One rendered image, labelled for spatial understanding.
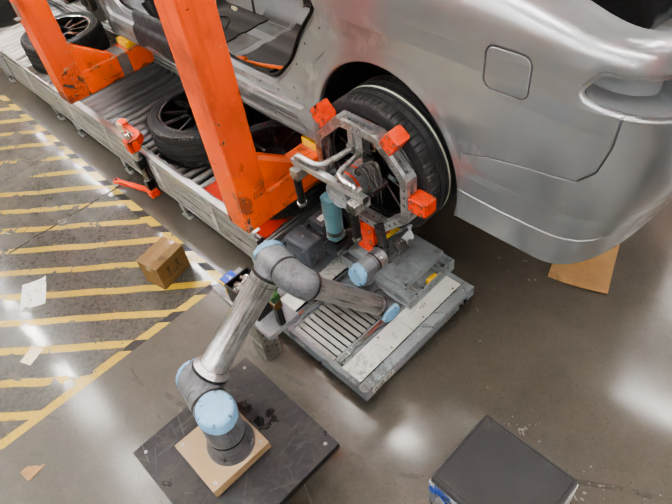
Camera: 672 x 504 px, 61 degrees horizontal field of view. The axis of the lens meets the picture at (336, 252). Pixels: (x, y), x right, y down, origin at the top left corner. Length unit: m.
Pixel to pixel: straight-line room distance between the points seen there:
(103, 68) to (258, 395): 2.66
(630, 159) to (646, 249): 1.63
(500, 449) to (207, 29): 1.89
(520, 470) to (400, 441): 0.61
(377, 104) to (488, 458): 1.41
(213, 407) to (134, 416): 0.92
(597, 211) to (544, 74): 0.50
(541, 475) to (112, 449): 1.89
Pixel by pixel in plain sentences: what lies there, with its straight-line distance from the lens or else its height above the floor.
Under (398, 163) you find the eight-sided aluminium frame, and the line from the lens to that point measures 2.32.
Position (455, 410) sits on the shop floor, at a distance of 2.76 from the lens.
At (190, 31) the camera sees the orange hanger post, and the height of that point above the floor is 1.55.
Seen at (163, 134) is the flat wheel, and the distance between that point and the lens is 3.72.
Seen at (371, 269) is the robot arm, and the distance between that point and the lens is 2.39.
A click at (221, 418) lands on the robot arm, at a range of 2.16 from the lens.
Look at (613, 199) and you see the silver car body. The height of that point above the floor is 1.12.
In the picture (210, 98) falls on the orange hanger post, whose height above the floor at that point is 1.27.
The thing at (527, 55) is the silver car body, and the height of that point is 1.55.
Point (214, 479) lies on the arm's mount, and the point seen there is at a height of 0.35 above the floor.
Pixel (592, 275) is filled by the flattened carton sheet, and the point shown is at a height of 0.01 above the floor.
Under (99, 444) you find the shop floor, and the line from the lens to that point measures 3.05.
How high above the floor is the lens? 2.45
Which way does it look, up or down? 47 degrees down
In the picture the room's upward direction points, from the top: 10 degrees counter-clockwise
